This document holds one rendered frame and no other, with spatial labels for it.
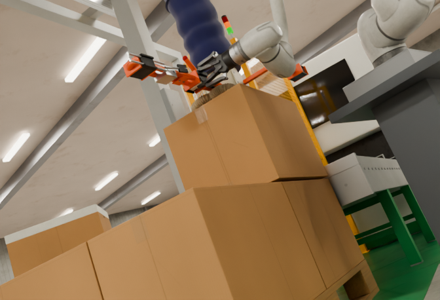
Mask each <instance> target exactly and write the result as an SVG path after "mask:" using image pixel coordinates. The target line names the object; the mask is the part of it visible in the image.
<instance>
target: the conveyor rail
mask: <svg viewBox="0 0 440 300"><path fill-rule="evenodd" d="M357 158H358V160H359V162H360V164H361V166H362V168H363V170H364V172H365V175H366V176H367V179H368V180H369V183H370V184H371V187H372V188H373V191H374V194H376V193H379V192H381V191H384V190H387V189H389V190H392V189H397V188H400V187H403V186H406V185H408V182H407V180H406V178H405V176H404V174H403V172H402V170H401V168H400V166H399V164H398V162H397V160H395V159H384V158H376V157H364V156H357Z"/></svg>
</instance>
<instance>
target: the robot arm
mask: <svg viewBox="0 0 440 300"><path fill-rule="evenodd" d="M269 1H270V6H271V10H272V16H273V19H274V21H269V22H265V23H263V24H260V25H258V26H257V27H255V28H253V29H251V30H250V31H248V32H247V33H246V34H245V35H244V36H243V37H242V38H241V39H240V40H238V41H237V42H235V43H234V44H232V45H231V46H229V49H228V50H226V51H224V52H223V53H222V54H218V53H217V52H215V51H213V52H212V53H211V54H210V55H209V56H208V57H207V58H205V59H204V60H202V61H201V62H200V63H199V64H197V66H198V69H197V70H200V71H206V70H208V69H211V68H213V67H215V70H214V72H213V73H212V74H211V75H210V76H209V77H208V78H207V79H206V80H205V81H201V82H200V83H198V84H197V85H196V86H194V87H192V88H191V89H189V90H192V91H194V90H196V89H197V88H202V87H204V86H206V87H208V88H211V87H213V86H214V85H216V84H218V83H220V82H221V81H225V80H228V79H229V78H228V77H227V73H228V72H229V70H231V69H233V68H234V67H236V66H237V65H240V66H241V65H242V64H244V63H246V62H247V61H249V60H251V59H252V58H255V59H258V60H259V61H260V62H261V63H262V64H263V66H264V67H265V68H266V69H267V70H268V71H269V72H271V74H273V75H274V76H276V77H279V78H281V79H282V78H288V77H290V76H292V74H294V72H295V70H296V64H295V60H294V56H293V51H292V46H291V44H290V43H289V41H288V26H287V18H286V13H285V6H284V0H269ZM434 5H435V0H371V6H372V8H371V9H369V10H367V11H365V12H364V13H363V14H362V15H361V16H360V17H359V20H358V22H357V34H358V37H359V40H360V42H361V45H362V47H363V49H364V51H365V53H366V55H367V56H368V58H369V59H370V61H371V63H372V65H373V67H374V68H376V67H378V66H379V65H381V64H383V63H384V62H386V61H387V60H389V59H390V58H393V57H394V56H395V55H397V54H399V53H400V52H402V51H404V50H405V49H407V46H406V44H405V41H406V40H407V37H408V36H409V35H410V34H412V33H413V32H414V31H415V30H417V29H418V28H419V27H420V26H421V25H422V24H423V23H424V22H425V21H426V19H427V18H428V16H429V15H430V13H431V12H432V10H433V7H434ZM214 58H216V59H215V61H214V62H212V63H210V64H208V65H206V64H207V63H209V62H210V61H212V60H213V59H214ZM205 65H206V66H205ZM197 70H196V72H197ZM221 73H224V74H223V75H222V76H221V77H218V78H217V79H215V78H216V76H218V75H220V74H221ZM214 79H215V80H214ZM212 80H213V81H212Z"/></svg>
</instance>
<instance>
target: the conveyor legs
mask: <svg viewBox="0 0 440 300"><path fill-rule="evenodd" d="M402 193H403V195H404V197H405V199H406V201H407V203H408V205H409V207H410V209H411V211H412V214H409V215H407V216H404V217H402V216H401V214H400V212H399V210H398V208H397V206H396V204H395V202H394V199H393V197H395V196H397V195H400V194H402ZM376 195H377V196H375V197H372V198H369V199H367V200H364V201H363V202H360V203H357V204H355V205H353V206H350V207H348V208H345V209H343V212H344V215H345V216H348V215H350V214H352V213H355V212H358V211H360V210H362V209H364V208H367V207H370V206H372V205H374V204H377V203H379V202H380V203H381V205H382V207H383V209H384V211H385V213H386V215H387V217H388V220H389V222H388V223H385V224H383V225H380V226H378V227H375V228H373V229H370V230H368V231H365V232H362V233H359V234H356V235H354V236H355V238H356V239H359V238H360V239H359V240H356V241H357V243H358V245H359V246H360V245H362V244H365V243H368V242H370V241H373V240H376V239H378V238H381V237H383V236H386V235H389V234H392V233H395V234H396V237H397V239H398V241H399V243H400V244H401V247H402V248H403V251H404V253H405V255H406V257H407V259H408V261H409V263H410V265H411V267H412V266H415V265H418V264H421V263H423V261H424V260H423V259H422V256H421V255H420V252H419V251H418V248H417V247H416V244H415V243H414V240H413V238H412V236H411V234H410V232H409V230H408V228H407V226H406V224H405V221H406V220H409V219H412V218H415V220H416V222H417V223H418V226H419V227H420V230H421V231H422V234H423V235H424V238H425V239H426V242H427V243H429V242H433V241H435V240H436V238H435V236H434V234H433V232H432V230H431V228H430V226H429V224H428V222H427V220H426V218H425V216H424V214H423V212H422V210H421V208H420V206H419V204H418V202H417V200H416V198H415V196H414V194H413V192H412V190H411V188H410V186H409V184H408V185H406V186H403V187H400V190H398V191H395V192H392V193H390V191H389V189H387V190H384V191H381V192H379V193H376ZM391 226H392V227H391ZM388 227H390V228H388ZM385 228H388V229H385ZM383 229H385V230H383ZM380 230H383V231H380ZM377 231H380V232H377ZM375 232H377V233H375ZM372 233H375V234H372ZM369 234H371V235H369ZM367 235H369V236H367ZM364 236H366V237H364ZM361 237H364V238H361Z"/></svg>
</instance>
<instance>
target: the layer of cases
mask: <svg viewBox="0 0 440 300"><path fill-rule="evenodd" d="M364 259H365V258H364V256H363V254H362V252H361V250H360V248H359V245H358V243H357V241H356V238H355V236H354V234H353V232H352V230H351V228H350V226H349V223H348V221H347V219H346V216H345V215H344V212H343V210H342V208H341V206H340V203H339V201H338V199H337V196H336V194H335V192H334V190H333V188H332V186H331V184H330V181H329V179H310V180H299V181H281V182H270V183H251V184H241V185H222V186H212V187H193V188H191V189H189V190H187V191H185V192H183V193H181V194H179V195H177V196H175V197H173V198H171V199H169V200H167V201H165V202H163V203H161V204H159V205H157V206H155V207H154V208H151V209H150V210H147V211H146V212H143V213H142V214H139V215H138V216H136V217H133V218H132V219H129V220H128V221H125V222H124V223H121V224H120V225H118V226H116V227H114V228H112V229H110V230H108V231H106V232H104V233H102V234H100V235H98V236H96V237H94V238H92V239H90V240H89V241H88V242H84V243H82V244H80V245H78V246H77V247H75V248H73V249H71V250H69V251H67V252H65V253H63V254H61V255H59V256H57V257H55V258H53V259H51V260H49V261H47V262H45V263H43V264H41V265H39V266H38V267H35V268H34V269H31V270H30V271H28V272H25V273H24V274H21V275H20V276H17V277H16V278H13V279H12V280H9V281H8V282H5V283H4V284H1V285H0V300H314V299H315V298H316V297H317V296H319V295H320V294H321V293H323V292H324V291H325V290H326V289H327V288H329V287H330V286H332V285H333V284H334V283H335V282H336V281H338V280H339V279H340V278H342V277H343V276H344V275H345V274H347V273H348V272H349V271H351V270H352V269H353V268H354V267H355V266H357V265H358V264H360V263H361V262H362V261H363V260H364Z"/></svg>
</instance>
